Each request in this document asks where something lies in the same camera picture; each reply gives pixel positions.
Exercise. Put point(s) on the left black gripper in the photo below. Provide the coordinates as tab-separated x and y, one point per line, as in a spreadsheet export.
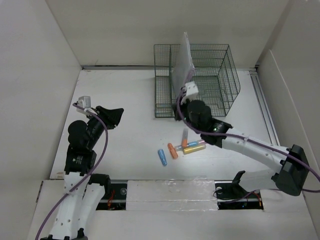
110	117

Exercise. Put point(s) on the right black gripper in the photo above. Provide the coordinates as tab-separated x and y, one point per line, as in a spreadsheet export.
177	115

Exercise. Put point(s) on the white notebook booklet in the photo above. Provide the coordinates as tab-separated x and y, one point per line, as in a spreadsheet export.
183	61

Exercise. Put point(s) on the clear zip pouch purple zipper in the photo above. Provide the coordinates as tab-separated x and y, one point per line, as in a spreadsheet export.
190	73

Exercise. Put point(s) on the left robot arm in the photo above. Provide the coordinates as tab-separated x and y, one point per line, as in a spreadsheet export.
83	188

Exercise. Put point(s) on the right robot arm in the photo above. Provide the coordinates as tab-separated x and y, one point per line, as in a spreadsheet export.
287	167

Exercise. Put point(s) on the orange capped clear marker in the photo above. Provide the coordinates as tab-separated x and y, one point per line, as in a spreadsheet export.
184	141

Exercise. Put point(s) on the pink marker pen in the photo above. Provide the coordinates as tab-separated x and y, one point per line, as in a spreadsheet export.
201	141

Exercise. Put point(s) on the light blue capped marker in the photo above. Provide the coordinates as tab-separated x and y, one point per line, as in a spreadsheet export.
189	144

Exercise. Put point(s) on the yellow marker pen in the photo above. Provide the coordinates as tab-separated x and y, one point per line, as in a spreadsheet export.
193	149

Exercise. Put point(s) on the orange marker pen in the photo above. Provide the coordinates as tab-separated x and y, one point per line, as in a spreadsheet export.
172	151

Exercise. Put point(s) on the blue marker pen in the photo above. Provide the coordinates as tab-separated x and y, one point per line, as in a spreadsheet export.
162	157

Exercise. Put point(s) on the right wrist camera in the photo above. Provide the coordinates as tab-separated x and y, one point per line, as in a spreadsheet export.
189	92

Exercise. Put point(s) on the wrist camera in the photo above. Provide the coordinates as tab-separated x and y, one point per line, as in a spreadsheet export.
84	102
189	92

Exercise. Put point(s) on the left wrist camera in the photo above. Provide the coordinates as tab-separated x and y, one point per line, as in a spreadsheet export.
84	102

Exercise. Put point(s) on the green wire mesh organizer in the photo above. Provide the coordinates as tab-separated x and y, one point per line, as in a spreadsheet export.
215	76

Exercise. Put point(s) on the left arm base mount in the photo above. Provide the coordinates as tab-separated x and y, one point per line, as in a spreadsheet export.
115	195

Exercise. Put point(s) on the aluminium rail right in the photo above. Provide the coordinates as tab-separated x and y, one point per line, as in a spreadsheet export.
266	115

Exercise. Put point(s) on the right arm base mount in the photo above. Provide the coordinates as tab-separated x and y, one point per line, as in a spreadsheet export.
231	196

